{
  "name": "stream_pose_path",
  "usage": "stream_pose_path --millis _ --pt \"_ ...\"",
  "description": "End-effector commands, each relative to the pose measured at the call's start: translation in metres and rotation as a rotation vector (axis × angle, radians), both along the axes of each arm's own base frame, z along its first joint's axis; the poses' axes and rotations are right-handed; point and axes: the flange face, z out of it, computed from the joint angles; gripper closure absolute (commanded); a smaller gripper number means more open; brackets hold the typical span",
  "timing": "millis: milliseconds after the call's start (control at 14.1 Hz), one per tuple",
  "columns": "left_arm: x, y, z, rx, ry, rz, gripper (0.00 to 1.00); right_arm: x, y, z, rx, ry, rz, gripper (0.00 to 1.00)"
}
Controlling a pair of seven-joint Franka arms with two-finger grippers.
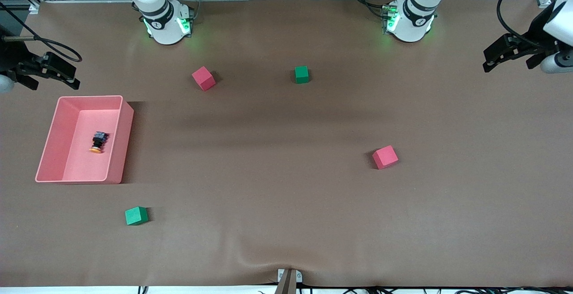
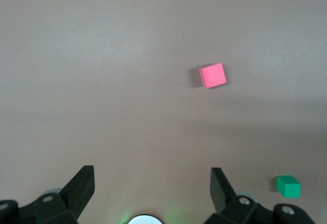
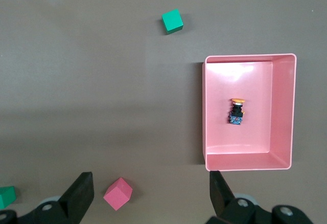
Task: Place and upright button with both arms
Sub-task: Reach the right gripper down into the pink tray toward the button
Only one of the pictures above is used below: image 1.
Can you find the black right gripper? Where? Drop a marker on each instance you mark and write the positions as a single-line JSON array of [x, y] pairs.
[[12, 59]]

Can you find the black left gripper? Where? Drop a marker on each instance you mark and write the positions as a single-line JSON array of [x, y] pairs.
[[535, 37]]

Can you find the orange-capped black push button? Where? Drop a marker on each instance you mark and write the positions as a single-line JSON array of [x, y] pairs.
[[98, 142]]

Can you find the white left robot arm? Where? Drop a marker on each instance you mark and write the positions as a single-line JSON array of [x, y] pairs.
[[409, 25]]

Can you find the pink plastic bin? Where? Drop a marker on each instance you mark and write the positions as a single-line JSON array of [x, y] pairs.
[[89, 151]]

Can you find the pink foam cube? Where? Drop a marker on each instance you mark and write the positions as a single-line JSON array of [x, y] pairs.
[[385, 157], [203, 78]]

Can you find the green foam cube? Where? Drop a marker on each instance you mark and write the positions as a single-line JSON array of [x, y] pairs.
[[301, 74], [136, 215]]

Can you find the brown table mat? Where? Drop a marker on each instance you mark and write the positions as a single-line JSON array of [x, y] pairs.
[[286, 218]]

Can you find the metal clamp bracket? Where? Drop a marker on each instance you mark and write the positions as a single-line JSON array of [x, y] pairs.
[[289, 278]]

